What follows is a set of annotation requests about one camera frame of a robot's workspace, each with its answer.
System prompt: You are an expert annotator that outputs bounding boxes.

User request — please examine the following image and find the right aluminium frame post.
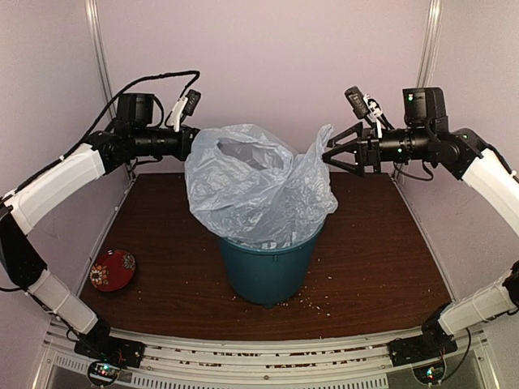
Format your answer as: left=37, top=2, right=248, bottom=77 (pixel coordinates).
left=391, top=0, right=443, bottom=182

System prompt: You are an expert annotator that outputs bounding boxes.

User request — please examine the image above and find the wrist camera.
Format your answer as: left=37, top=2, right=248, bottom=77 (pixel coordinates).
left=165, top=89, right=202, bottom=132
left=345, top=86, right=385, bottom=129

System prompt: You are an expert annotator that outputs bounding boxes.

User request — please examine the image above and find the left aluminium frame post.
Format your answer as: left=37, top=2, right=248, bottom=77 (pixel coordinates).
left=84, top=0, right=114, bottom=105

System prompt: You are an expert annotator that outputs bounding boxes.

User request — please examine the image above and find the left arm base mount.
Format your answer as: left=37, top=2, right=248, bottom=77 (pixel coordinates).
left=74, top=337, right=145, bottom=387

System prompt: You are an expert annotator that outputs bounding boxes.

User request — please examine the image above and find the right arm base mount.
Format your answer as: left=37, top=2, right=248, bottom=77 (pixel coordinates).
left=388, top=335, right=458, bottom=386

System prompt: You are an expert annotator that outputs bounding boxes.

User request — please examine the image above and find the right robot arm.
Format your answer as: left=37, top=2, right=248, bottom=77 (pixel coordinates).
left=322, top=86, right=518, bottom=358

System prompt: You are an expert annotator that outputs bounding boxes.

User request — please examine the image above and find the aluminium frame post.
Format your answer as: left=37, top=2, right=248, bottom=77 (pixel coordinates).
left=84, top=0, right=114, bottom=105
left=391, top=0, right=443, bottom=182

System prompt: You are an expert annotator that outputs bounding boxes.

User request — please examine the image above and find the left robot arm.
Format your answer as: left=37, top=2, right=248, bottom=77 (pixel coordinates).
left=1, top=89, right=201, bottom=360

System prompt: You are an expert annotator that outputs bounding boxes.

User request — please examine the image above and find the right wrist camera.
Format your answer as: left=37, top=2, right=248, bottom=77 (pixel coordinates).
left=345, top=86, right=385, bottom=129

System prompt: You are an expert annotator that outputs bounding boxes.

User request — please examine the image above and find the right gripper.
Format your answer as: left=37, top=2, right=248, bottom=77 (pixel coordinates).
left=322, top=120, right=433, bottom=177

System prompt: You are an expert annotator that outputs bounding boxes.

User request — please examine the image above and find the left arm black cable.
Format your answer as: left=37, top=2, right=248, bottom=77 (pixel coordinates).
left=0, top=71, right=202, bottom=203

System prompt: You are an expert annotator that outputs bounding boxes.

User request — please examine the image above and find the translucent blue plastic trash bag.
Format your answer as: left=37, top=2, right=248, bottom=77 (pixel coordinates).
left=185, top=124, right=338, bottom=249

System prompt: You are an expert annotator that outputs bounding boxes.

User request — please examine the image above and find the teal plastic trash bin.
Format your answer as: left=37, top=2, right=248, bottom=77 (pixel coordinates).
left=218, top=227, right=323, bottom=309

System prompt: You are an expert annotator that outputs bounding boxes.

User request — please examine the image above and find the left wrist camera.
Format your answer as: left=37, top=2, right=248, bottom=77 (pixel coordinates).
left=165, top=89, right=202, bottom=132

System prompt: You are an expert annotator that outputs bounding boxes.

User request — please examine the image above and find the red floral bowl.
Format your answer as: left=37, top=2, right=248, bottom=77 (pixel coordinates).
left=89, top=250, right=136, bottom=293

